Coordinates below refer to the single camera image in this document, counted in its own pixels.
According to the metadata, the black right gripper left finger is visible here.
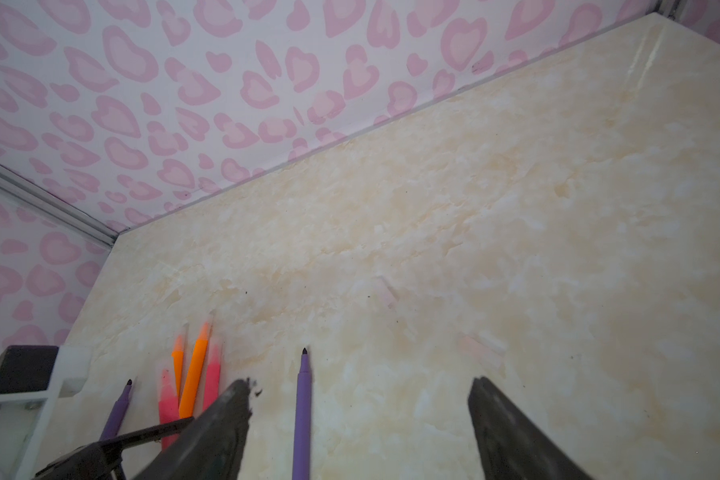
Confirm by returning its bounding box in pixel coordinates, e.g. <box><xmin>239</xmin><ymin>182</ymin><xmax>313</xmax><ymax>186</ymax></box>
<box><xmin>136</xmin><ymin>379</ymin><xmax>252</xmax><ymax>479</ymax></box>

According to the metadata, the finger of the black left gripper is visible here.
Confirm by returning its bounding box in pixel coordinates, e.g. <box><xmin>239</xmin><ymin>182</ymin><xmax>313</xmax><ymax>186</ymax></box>
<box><xmin>34</xmin><ymin>417</ymin><xmax>194</xmax><ymax>480</ymax></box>

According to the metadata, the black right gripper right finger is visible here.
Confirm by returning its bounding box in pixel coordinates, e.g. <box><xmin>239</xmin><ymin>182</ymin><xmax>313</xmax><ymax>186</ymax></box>
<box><xmin>467</xmin><ymin>377</ymin><xmax>591</xmax><ymax>480</ymax></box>

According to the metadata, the purple marker pen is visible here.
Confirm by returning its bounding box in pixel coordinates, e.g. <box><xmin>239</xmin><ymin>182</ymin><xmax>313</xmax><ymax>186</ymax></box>
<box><xmin>291</xmin><ymin>347</ymin><xmax>312</xmax><ymax>480</ymax></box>
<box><xmin>99</xmin><ymin>379</ymin><xmax>133</xmax><ymax>441</ymax></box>

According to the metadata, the orange highlighter pen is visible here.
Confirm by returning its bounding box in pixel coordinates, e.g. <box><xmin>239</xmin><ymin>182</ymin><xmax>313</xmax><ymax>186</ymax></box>
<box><xmin>179</xmin><ymin>310</ymin><xmax>216</xmax><ymax>418</ymax></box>
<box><xmin>171</xmin><ymin>323</ymin><xmax>189</xmax><ymax>397</ymax></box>

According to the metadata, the pink highlighter pen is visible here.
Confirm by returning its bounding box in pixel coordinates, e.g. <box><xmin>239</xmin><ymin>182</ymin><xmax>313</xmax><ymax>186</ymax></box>
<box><xmin>202</xmin><ymin>338</ymin><xmax>223</xmax><ymax>410</ymax></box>
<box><xmin>156</xmin><ymin>359</ymin><xmax>180</xmax><ymax>424</ymax></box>

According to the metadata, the translucent pen cap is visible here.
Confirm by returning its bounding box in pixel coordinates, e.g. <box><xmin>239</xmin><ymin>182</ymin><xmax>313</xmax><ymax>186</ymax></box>
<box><xmin>458</xmin><ymin>333</ymin><xmax>506</xmax><ymax>370</ymax></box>
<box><xmin>372</xmin><ymin>276</ymin><xmax>398</xmax><ymax>309</ymax></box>

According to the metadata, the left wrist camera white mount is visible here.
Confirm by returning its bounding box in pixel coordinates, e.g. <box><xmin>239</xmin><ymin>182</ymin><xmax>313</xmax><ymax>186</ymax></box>
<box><xmin>0</xmin><ymin>345</ymin><xmax>92</xmax><ymax>479</ymax></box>

